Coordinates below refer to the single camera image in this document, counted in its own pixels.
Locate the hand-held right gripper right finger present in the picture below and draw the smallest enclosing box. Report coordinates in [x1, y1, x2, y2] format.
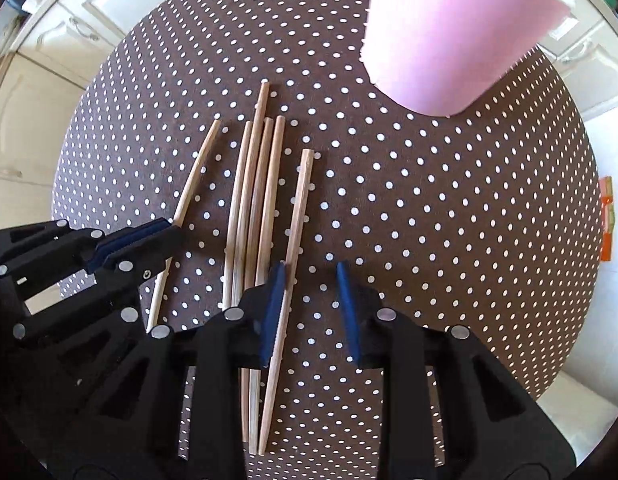
[336, 261, 577, 480]

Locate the orange bag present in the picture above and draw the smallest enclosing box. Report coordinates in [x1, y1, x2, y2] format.
[600, 176, 617, 263]

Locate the single wooden chopstick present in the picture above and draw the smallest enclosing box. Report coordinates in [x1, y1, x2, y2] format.
[146, 119, 222, 335]
[257, 148, 314, 457]

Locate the pile of wooden chopsticks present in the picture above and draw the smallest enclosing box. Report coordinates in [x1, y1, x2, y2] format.
[220, 81, 287, 443]

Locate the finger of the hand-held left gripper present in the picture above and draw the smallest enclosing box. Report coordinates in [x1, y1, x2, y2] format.
[0, 218, 170, 281]
[11, 225, 183, 346]

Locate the pink cup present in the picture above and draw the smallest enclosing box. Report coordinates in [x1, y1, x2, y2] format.
[360, 0, 572, 117]

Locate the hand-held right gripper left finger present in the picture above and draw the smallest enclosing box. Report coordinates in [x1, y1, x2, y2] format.
[49, 260, 290, 480]

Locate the brown polka dot tablecloth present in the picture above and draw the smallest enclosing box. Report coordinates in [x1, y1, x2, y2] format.
[49, 0, 604, 480]

